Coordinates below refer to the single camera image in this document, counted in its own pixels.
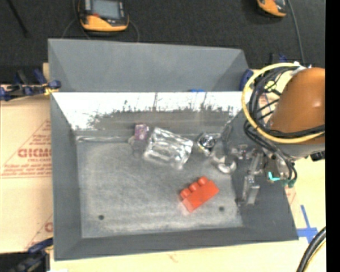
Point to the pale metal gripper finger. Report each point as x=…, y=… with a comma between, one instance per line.
x=247, y=188
x=255, y=195

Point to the clear glass thing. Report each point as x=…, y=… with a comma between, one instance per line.
x=225, y=163

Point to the red toy building brick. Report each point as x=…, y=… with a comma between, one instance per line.
x=199, y=194

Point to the shiny round metal thing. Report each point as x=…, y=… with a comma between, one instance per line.
x=207, y=142

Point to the clear plastic box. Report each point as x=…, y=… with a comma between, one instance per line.
x=167, y=148

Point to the grey metal bin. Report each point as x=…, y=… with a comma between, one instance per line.
x=136, y=186

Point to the small purple packet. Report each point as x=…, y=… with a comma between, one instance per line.
x=141, y=132

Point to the brown cardboard board, red print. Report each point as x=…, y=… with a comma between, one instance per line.
x=22, y=180

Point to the black cylinder on white bracket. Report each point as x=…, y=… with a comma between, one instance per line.
x=318, y=155

